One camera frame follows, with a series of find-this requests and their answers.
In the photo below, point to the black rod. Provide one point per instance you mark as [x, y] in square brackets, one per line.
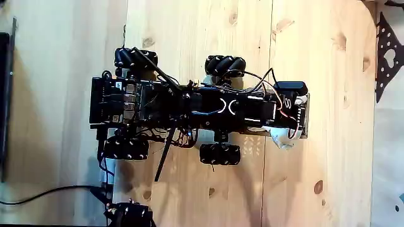
[164, 154]
[158, 71]

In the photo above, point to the black panel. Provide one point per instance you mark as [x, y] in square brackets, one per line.
[3, 94]

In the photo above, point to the black mecanum wheel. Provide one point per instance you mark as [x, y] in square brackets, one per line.
[126, 148]
[220, 154]
[225, 66]
[135, 58]

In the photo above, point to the brown perforated basket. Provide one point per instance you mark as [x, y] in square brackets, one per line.
[255, 130]

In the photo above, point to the black perforated heart sheet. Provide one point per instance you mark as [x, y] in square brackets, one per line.
[382, 79]

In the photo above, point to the grey sock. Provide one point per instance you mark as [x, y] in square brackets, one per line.
[282, 140]

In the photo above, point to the white patterned cloth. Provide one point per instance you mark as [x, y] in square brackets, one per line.
[388, 142]

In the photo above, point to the black oval camera box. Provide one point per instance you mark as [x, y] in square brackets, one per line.
[290, 87]

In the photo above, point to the black mobile base chassis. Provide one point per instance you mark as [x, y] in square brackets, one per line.
[132, 101]

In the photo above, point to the black device with lights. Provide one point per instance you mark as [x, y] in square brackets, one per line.
[129, 216]

